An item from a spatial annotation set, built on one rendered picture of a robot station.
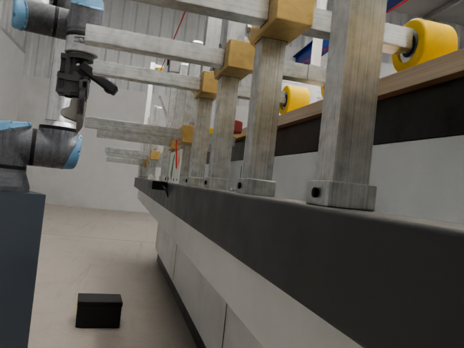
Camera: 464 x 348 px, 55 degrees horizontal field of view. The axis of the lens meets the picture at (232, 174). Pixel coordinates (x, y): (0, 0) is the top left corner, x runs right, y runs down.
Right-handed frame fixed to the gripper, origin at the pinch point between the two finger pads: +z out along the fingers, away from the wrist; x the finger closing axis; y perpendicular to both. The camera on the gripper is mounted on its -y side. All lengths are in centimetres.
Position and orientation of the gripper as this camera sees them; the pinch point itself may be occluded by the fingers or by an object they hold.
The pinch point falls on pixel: (80, 128)
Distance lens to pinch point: 133.1
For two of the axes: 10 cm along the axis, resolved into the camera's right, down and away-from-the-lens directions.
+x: 2.5, 0.0, -9.7
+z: -1.1, 9.9, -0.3
